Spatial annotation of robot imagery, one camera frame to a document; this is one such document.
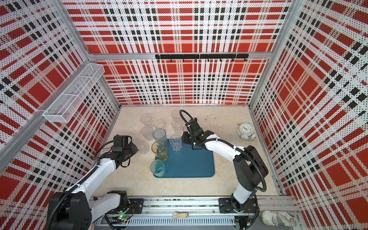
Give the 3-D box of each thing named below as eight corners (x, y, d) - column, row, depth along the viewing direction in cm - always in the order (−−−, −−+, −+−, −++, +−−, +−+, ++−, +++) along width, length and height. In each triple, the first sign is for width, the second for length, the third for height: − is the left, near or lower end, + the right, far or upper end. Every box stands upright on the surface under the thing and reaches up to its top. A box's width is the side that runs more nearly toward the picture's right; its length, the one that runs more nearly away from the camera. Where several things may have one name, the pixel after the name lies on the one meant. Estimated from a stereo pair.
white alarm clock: (239, 142, 100) (241, 139, 97) (236, 126, 109) (237, 122, 106) (255, 142, 100) (257, 138, 97) (250, 126, 109) (251, 122, 106)
